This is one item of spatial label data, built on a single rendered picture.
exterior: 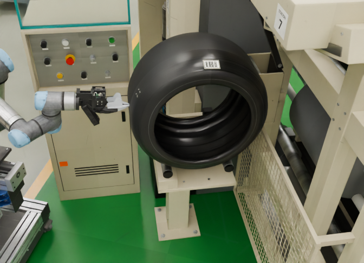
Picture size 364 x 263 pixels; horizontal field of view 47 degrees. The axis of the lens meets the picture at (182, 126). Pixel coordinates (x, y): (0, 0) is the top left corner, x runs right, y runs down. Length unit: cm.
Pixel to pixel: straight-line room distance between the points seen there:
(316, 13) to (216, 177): 101
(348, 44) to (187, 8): 80
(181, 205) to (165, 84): 121
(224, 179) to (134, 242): 96
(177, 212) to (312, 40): 164
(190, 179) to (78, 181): 110
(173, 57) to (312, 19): 56
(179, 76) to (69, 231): 161
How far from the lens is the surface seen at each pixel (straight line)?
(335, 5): 130
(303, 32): 130
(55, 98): 170
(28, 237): 266
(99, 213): 293
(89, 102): 171
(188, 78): 156
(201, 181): 199
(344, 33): 128
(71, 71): 243
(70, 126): 259
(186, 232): 279
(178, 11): 185
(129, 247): 275
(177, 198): 258
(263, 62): 222
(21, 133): 171
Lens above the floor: 225
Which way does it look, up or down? 39 degrees down
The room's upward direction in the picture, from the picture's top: 2 degrees clockwise
